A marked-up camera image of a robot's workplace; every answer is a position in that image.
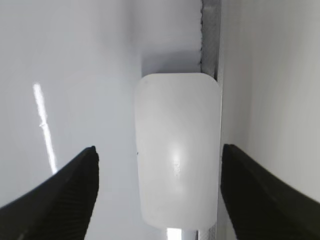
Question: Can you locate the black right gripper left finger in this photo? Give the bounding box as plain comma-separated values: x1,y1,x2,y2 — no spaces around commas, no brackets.
0,146,100,240

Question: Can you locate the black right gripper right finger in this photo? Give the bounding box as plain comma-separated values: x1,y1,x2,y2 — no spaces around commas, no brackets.
220,144,320,240

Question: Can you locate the white whiteboard eraser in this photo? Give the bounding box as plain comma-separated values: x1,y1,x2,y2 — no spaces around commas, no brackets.
134,73,221,230

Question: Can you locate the white whiteboard with grey frame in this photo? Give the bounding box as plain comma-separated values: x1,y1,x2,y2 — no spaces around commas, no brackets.
0,0,221,240

